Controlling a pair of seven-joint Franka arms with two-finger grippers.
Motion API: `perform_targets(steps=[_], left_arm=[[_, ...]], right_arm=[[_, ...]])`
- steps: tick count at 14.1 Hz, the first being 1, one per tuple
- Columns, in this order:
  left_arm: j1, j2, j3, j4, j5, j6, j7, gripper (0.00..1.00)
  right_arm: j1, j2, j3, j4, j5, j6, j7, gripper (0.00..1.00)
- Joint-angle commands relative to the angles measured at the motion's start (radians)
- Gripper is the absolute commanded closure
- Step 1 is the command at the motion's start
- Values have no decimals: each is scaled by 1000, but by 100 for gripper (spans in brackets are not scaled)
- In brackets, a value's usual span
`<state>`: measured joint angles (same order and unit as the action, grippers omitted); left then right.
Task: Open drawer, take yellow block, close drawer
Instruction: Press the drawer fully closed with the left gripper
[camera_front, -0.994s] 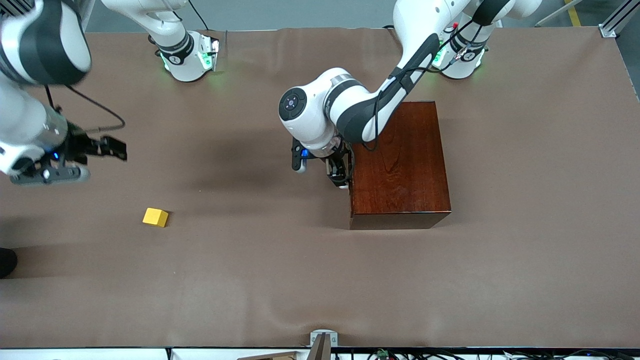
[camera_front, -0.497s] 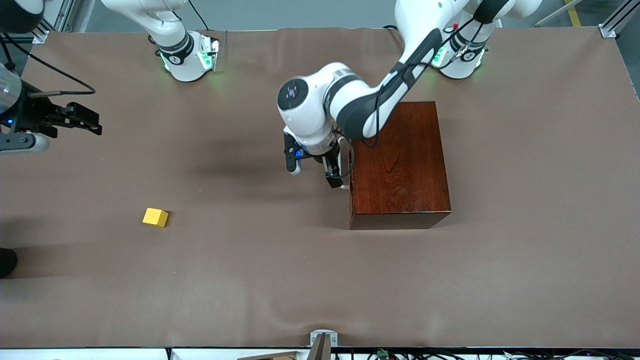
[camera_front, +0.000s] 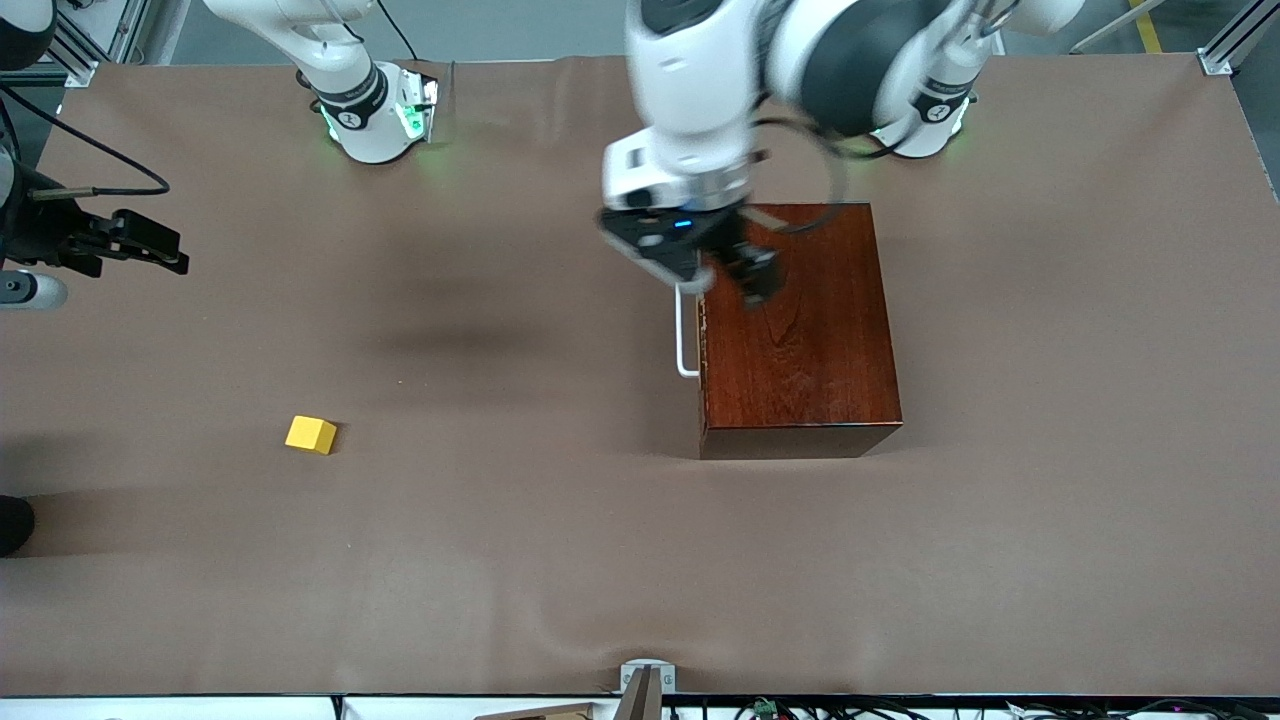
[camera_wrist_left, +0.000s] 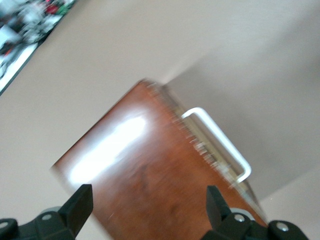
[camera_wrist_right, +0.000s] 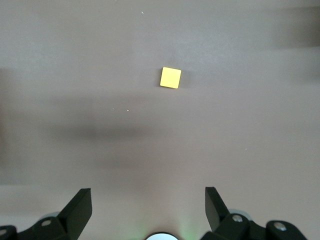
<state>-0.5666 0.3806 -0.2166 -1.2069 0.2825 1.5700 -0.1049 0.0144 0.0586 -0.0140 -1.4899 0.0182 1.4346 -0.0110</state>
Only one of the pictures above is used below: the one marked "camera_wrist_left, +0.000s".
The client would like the white drawer handle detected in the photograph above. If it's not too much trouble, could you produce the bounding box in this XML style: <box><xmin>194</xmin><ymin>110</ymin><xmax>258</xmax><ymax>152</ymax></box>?
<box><xmin>180</xmin><ymin>106</ymin><xmax>253</xmax><ymax>184</ymax></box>

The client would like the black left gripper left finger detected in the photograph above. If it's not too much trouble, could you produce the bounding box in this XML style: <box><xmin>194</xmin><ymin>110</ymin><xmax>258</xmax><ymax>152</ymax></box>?
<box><xmin>0</xmin><ymin>184</ymin><xmax>94</xmax><ymax>240</ymax></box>

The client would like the dark red wooden cabinet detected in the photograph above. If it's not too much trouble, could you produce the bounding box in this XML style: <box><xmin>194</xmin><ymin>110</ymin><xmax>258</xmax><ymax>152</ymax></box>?
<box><xmin>51</xmin><ymin>79</ymin><xmax>268</xmax><ymax>240</ymax></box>

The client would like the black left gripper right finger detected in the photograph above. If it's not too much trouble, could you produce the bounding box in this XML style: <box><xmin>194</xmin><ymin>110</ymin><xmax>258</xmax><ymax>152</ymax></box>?
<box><xmin>202</xmin><ymin>185</ymin><xmax>309</xmax><ymax>240</ymax></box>

